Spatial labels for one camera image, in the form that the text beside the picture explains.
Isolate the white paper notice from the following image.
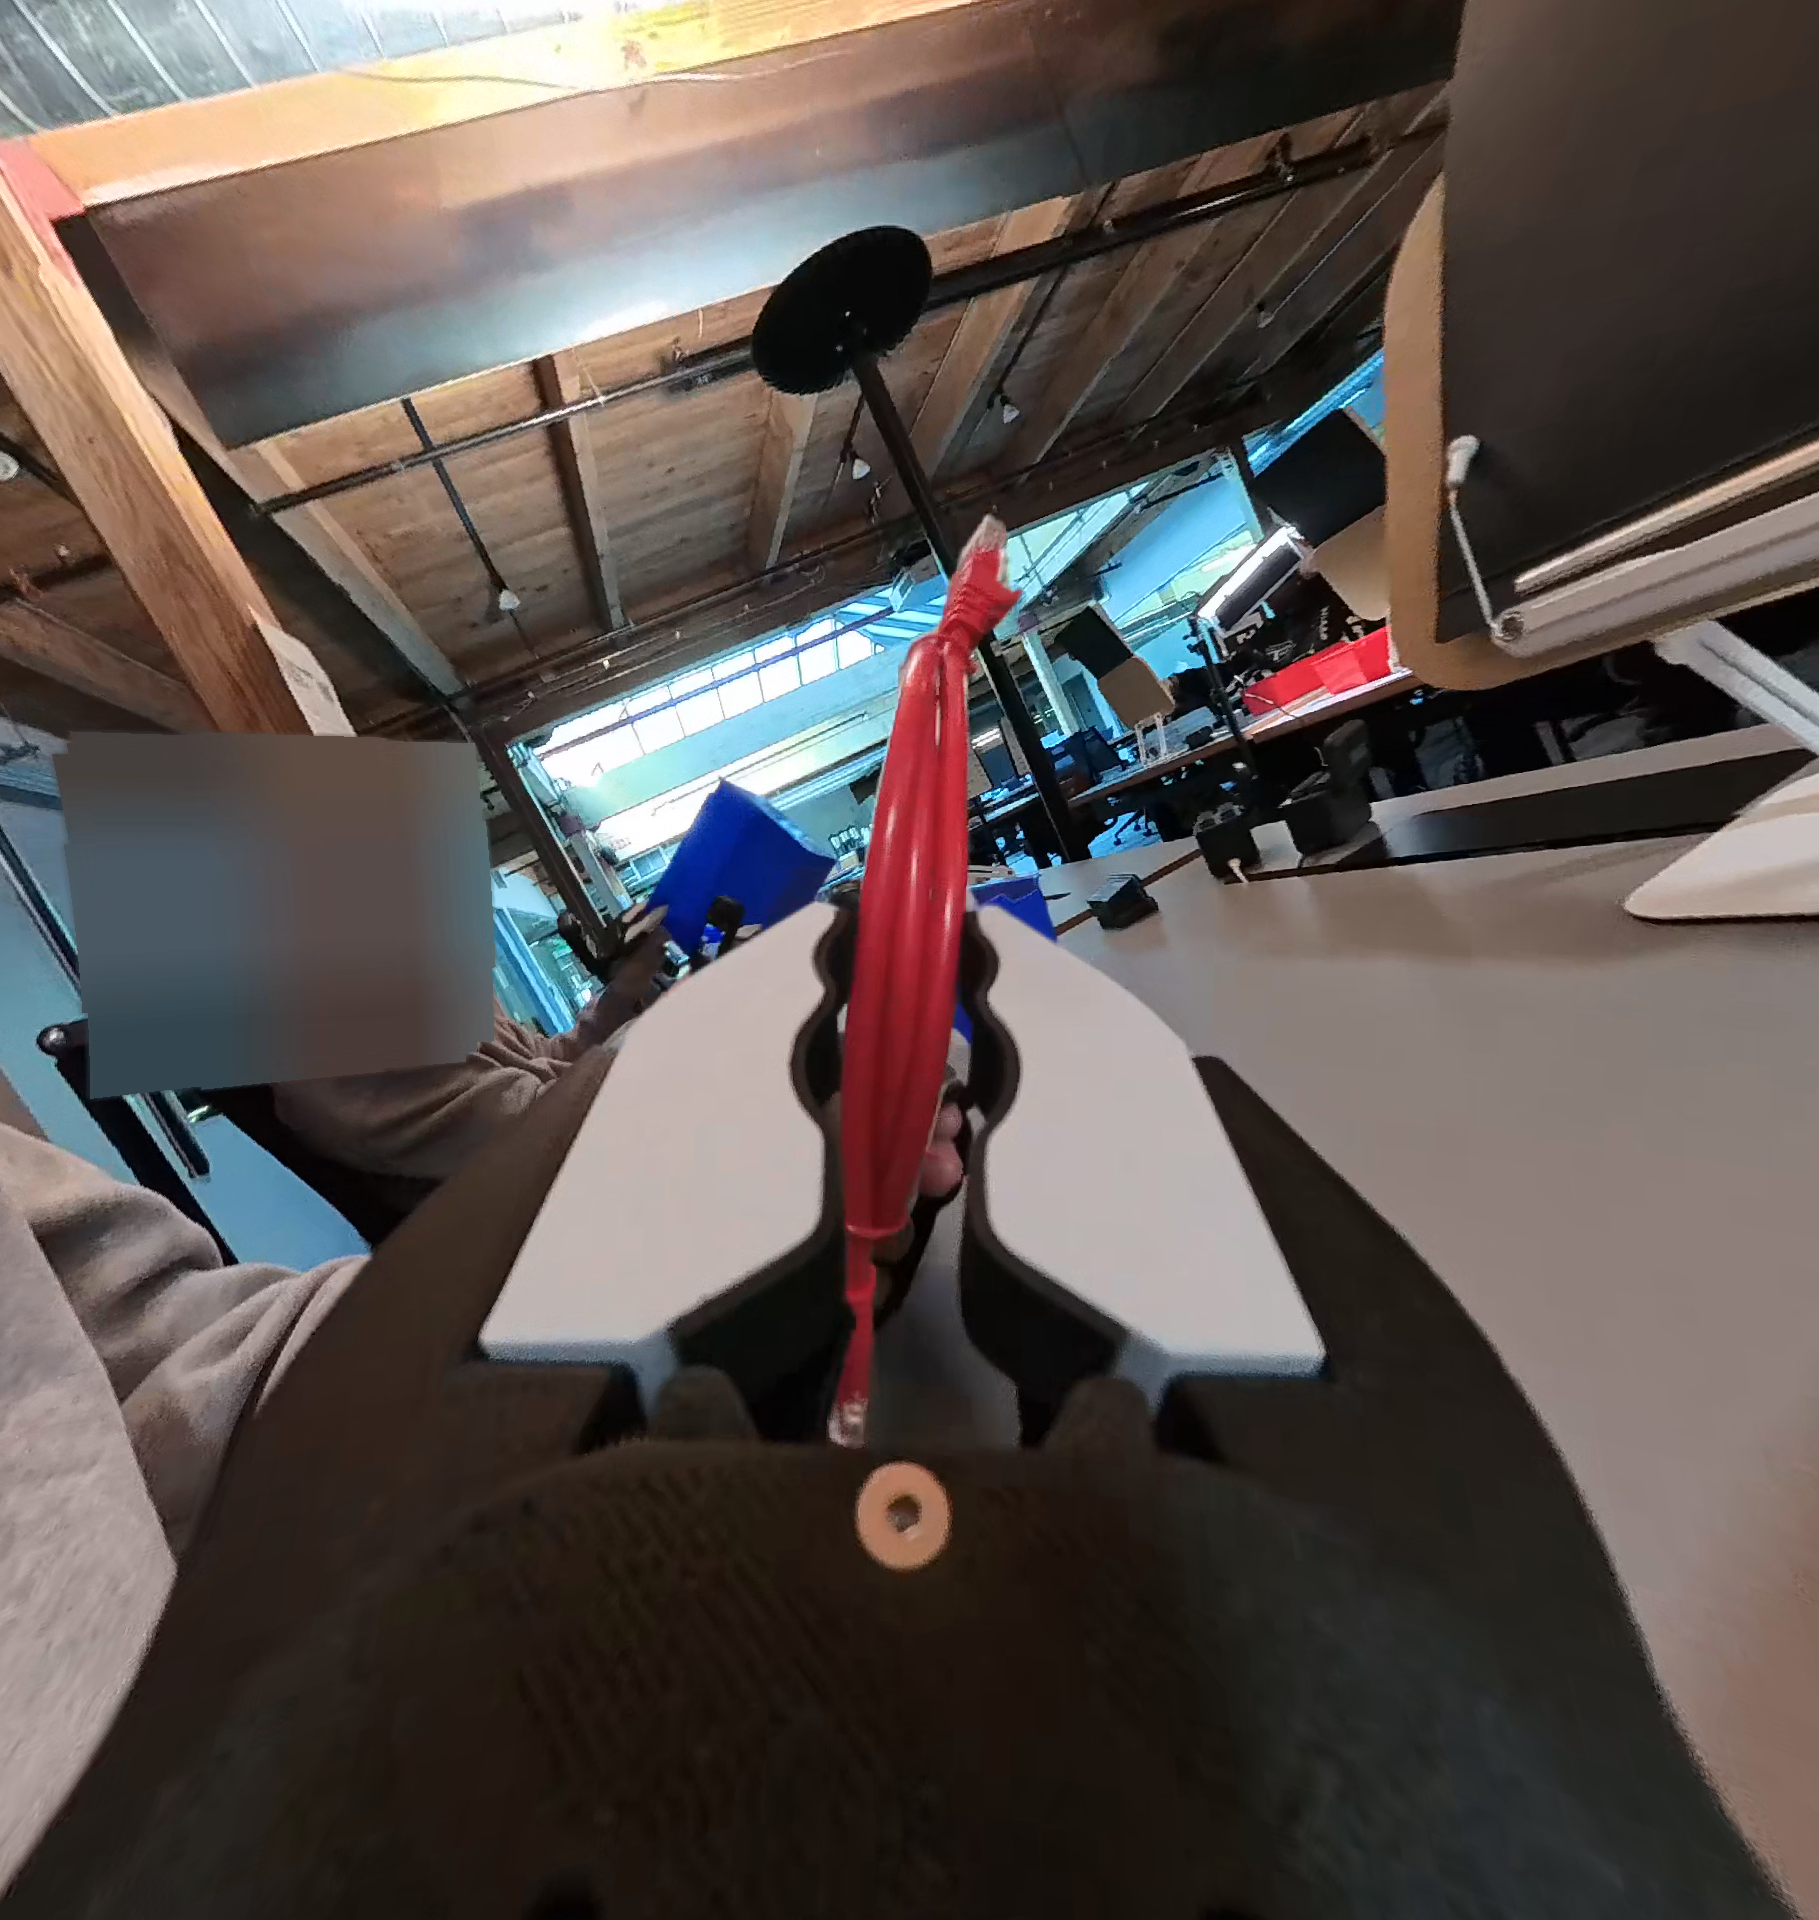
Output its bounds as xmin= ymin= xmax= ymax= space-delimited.
xmin=255 ymin=613 xmax=361 ymax=741

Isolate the red ethernet cable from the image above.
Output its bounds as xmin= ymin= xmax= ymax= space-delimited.
xmin=826 ymin=512 xmax=1024 ymax=1450

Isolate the large cardboard-backed monitor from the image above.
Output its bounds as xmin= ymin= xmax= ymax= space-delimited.
xmin=1382 ymin=0 xmax=1819 ymax=696

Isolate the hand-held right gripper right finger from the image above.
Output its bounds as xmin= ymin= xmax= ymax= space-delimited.
xmin=958 ymin=905 xmax=1326 ymax=1431

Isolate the black bag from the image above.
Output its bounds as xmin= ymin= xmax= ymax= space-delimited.
xmin=1282 ymin=721 xmax=1376 ymax=855

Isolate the person's grey sweater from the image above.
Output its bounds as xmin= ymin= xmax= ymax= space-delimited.
xmin=0 ymin=1080 xmax=365 ymax=1920

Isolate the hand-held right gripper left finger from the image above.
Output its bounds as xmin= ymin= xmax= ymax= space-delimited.
xmin=479 ymin=905 xmax=858 ymax=1405

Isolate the black pole with round plate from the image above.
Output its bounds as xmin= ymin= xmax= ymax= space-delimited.
xmin=748 ymin=224 xmax=1084 ymax=865

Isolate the white monitor stand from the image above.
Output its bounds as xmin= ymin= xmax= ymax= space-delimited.
xmin=1622 ymin=623 xmax=1819 ymax=925

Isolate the cardboard-backed black monitor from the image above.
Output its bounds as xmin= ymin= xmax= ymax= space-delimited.
xmin=1052 ymin=605 xmax=1170 ymax=726
xmin=1246 ymin=408 xmax=1394 ymax=621

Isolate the black stand with marker cube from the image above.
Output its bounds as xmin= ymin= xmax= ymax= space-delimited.
xmin=1186 ymin=607 xmax=1256 ymax=821

